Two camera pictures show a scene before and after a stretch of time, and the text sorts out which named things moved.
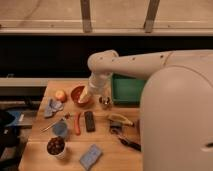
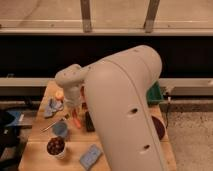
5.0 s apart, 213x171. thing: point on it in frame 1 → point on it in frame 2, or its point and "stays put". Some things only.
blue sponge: [90, 157] stays put
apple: [61, 96] stays put
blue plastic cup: [59, 128] stays put
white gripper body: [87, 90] → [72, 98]
